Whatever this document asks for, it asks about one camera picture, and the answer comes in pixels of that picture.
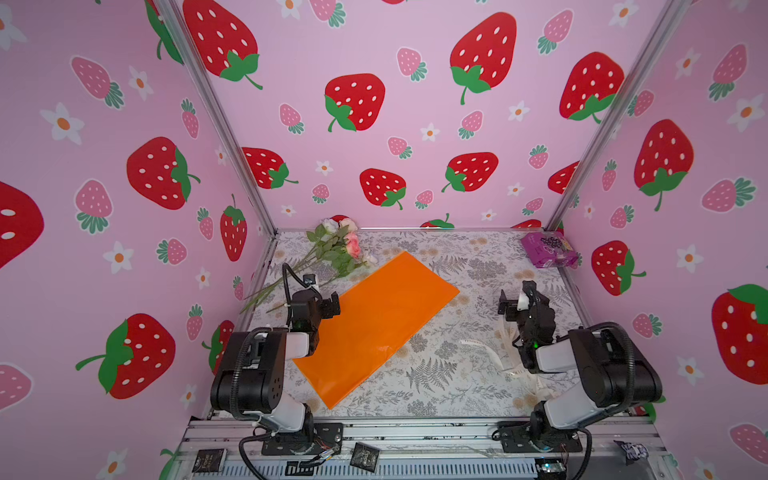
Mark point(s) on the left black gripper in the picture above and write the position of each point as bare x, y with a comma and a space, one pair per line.
327, 305

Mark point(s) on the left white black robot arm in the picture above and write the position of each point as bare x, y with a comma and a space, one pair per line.
249, 381

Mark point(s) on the white rose at back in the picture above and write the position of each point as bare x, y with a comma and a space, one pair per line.
329, 225

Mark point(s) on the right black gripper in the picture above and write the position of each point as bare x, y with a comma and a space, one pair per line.
512, 309

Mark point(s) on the black tag middle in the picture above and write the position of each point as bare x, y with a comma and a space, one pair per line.
365, 457

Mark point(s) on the aluminium front rail frame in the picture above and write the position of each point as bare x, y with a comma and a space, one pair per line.
437, 448

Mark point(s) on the black tag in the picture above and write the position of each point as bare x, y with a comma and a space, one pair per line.
365, 457
209, 461

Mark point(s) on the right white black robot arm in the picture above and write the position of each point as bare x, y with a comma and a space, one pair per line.
613, 375

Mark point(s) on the purple snack packet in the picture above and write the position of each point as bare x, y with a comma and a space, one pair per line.
549, 250

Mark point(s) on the white ribbon strip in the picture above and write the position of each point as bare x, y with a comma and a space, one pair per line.
506, 360

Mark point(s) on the left aluminium corner post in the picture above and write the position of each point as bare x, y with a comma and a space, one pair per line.
180, 34

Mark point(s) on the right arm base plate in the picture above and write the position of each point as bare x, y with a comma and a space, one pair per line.
525, 437

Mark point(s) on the orange wrapping paper sheet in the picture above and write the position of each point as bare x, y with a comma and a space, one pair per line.
378, 317

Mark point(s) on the black tag left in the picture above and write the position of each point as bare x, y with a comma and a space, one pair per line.
209, 461

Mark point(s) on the right aluminium corner post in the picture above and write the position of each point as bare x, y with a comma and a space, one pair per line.
664, 28

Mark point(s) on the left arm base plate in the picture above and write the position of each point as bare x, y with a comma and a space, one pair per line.
322, 437

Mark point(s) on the aluminium corner post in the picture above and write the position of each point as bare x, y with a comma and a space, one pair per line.
180, 34
664, 28

